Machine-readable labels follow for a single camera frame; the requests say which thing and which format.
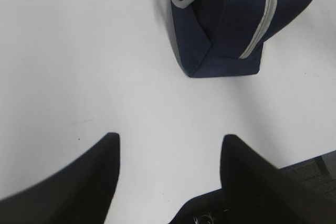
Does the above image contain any black object below table edge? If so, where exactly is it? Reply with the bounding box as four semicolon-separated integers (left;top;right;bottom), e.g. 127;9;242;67
169;189;229;224

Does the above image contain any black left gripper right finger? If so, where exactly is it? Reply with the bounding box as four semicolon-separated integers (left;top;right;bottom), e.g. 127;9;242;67
220;134;335;223

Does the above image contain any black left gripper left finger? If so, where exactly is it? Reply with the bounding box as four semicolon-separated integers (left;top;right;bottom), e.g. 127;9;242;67
1;133;120;223

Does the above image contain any navy insulated lunch bag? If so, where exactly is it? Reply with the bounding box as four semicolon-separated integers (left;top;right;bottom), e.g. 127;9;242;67
170;0;312;78

